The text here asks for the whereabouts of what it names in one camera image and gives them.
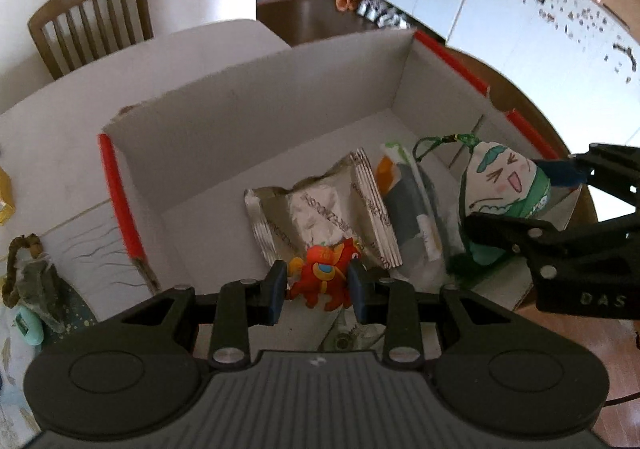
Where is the row of silver shoes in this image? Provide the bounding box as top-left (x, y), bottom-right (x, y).
top-left (357, 0), bottom-right (408, 27)

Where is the red toy figure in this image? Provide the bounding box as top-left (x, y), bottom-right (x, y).
top-left (286, 238), bottom-right (362, 310)

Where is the red cardboard box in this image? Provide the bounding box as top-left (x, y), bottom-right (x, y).
top-left (97, 26), bottom-right (583, 320)

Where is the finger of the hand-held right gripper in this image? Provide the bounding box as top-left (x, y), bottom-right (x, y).
top-left (462, 213), bottom-right (561, 260)
top-left (532, 156), bottom-right (601, 190)

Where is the silver foil packet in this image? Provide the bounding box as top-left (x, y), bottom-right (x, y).
top-left (244, 149), bottom-right (403, 270)

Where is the orange grey snack packet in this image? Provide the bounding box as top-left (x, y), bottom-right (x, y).
top-left (377, 141), bottom-right (466, 280)

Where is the green and white plush doll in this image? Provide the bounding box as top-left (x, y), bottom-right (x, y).
top-left (412, 133), bottom-right (553, 275)

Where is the silver round-print packet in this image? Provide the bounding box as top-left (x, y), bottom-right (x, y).
top-left (320, 309), bottom-right (387, 354)

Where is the straight-back wooden chair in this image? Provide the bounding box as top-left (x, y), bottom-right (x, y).
top-left (27, 0), bottom-right (154, 80)

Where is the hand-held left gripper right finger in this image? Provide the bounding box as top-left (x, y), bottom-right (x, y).
top-left (348, 261), bottom-right (516, 364)

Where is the white cabinet with stickers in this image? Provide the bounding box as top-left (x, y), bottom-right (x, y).
top-left (447, 0), bottom-right (640, 150)

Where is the teal plastic item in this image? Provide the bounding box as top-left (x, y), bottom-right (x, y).
top-left (15, 306), bottom-right (46, 347)

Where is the olive plush toy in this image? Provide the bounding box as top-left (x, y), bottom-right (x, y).
top-left (2, 235), bottom-right (66, 335)

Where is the yellow carton box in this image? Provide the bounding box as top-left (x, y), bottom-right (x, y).
top-left (0, 168), bottom-right (16, 227)

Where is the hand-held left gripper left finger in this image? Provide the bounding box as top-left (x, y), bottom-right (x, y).
top-left (119, 260), bottom-right (290, 371)

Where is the patterned table mat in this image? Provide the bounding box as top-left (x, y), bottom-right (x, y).
top-left (0, 199), bottom-right (166, 449)

